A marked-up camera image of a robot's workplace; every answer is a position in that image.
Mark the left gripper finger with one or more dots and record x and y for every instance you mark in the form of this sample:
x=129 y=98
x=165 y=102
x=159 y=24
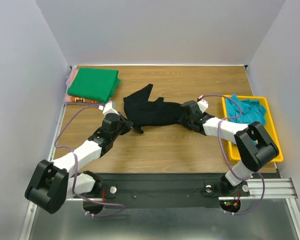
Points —
x=128 y=124
x=138 y=129

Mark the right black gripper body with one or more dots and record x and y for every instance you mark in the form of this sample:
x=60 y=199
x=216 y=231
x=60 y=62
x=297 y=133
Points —
x=185 y=115

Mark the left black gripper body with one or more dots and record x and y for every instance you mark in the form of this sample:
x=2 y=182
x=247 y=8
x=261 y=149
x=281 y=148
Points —
x=122 y=128

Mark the black polo shirt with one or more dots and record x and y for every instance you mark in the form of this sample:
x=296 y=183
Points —
x=143 y=112

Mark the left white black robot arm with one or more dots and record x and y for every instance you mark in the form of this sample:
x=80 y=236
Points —
x=67 y=166

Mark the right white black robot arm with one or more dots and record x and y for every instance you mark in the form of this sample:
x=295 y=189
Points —
x=255 y=146

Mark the folded green t shirt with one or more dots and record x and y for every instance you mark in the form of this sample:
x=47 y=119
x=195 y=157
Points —
x=95 y=84

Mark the folded orange patterned t shirt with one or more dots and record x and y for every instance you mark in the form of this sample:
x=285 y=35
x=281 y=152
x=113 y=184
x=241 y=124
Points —
x=80 y=100

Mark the crumpled teal t shirt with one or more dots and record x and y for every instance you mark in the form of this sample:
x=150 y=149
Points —
x=245 y=111

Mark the yellow plastic tray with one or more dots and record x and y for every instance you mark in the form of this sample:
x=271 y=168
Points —
x=266 y=137

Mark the folded lilac t shirt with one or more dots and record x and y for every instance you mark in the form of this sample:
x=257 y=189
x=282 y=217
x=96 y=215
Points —
x=68 y=80

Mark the folded pink t shirt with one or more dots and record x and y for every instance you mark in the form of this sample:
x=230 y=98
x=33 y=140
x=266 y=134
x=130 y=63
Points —
x=73 y=74

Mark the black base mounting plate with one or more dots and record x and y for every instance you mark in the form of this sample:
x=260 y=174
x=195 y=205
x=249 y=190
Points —
x=171 y=190

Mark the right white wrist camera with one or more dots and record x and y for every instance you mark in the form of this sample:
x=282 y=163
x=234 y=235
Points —
x=202 y=103

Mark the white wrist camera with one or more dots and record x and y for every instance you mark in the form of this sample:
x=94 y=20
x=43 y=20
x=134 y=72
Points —
x=202 y=103
x=108 y=108

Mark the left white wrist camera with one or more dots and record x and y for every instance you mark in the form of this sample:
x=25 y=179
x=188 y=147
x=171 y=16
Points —
x=108 y=108

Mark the aluminium extrusion rail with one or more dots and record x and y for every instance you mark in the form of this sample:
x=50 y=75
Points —
x=270 y=190

